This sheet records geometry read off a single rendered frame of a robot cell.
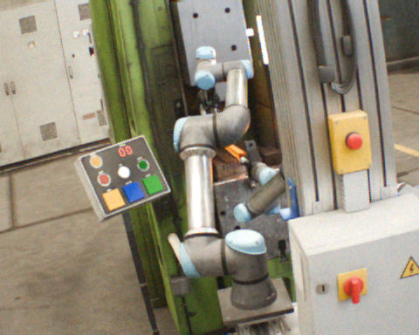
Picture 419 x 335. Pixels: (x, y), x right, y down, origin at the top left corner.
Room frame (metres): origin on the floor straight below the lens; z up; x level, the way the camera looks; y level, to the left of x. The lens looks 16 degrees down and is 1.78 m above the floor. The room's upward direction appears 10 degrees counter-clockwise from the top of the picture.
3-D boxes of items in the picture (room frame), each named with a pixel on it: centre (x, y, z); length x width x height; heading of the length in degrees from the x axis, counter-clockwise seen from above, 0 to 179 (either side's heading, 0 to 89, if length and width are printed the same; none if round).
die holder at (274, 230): (2.96, -0.14, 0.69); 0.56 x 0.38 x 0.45; 11
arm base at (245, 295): (1.70, -0.07, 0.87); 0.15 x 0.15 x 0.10
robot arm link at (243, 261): (1.71, -0.06, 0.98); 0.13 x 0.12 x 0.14; 80
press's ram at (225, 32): (2.95, -0.13, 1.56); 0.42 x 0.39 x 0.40; 11
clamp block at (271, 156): (2.83, -0.29, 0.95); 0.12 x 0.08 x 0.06; 11
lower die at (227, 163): (2.94, -0.09, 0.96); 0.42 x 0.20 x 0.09; 11
